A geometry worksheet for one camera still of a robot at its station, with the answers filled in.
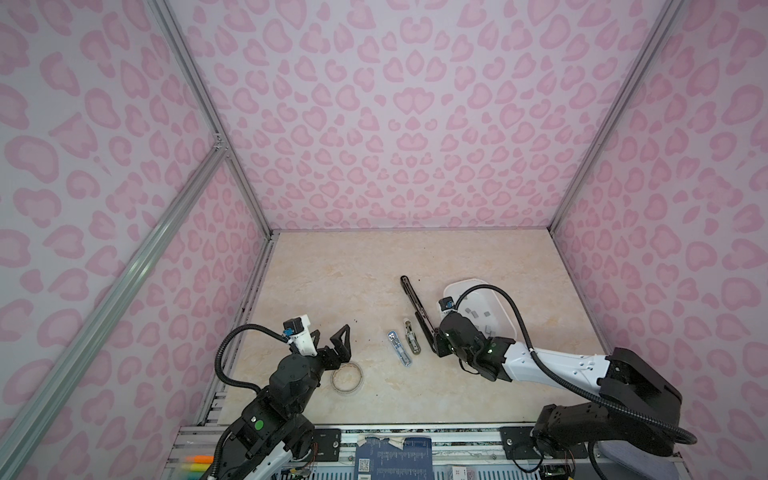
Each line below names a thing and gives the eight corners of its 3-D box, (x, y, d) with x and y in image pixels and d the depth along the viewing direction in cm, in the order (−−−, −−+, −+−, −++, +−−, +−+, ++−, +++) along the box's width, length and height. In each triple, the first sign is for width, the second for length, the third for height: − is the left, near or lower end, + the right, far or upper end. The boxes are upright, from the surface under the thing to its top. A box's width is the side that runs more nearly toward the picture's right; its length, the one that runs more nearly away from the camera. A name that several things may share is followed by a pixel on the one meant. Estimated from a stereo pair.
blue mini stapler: (405, 368, 88) (405, 365, 85) (387, 336, 94) (387, 332, 92) (412, 365, 89) (412, 361, 86) (394, 333, 95) (394, 328, 93)
